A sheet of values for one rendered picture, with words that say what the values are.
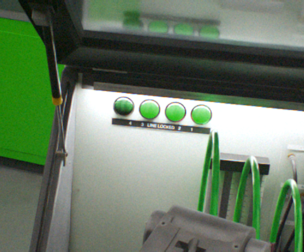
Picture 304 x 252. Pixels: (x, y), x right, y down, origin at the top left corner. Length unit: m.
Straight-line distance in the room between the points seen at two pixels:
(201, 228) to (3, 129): 3.69
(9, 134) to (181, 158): 2.73
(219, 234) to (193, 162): 1.01
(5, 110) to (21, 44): 0.44
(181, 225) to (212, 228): 0.03
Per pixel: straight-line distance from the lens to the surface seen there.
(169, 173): 1.61
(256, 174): 1.28
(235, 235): 0.59
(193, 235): 0.58
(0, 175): 4.27
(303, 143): 1.59
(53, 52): 1.24
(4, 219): 3.80
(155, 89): 1.50
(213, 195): 1.18
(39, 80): 4.02
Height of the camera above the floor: 1.92
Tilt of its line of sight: 22 degrees down
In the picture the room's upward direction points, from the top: 6 degrees clockwise
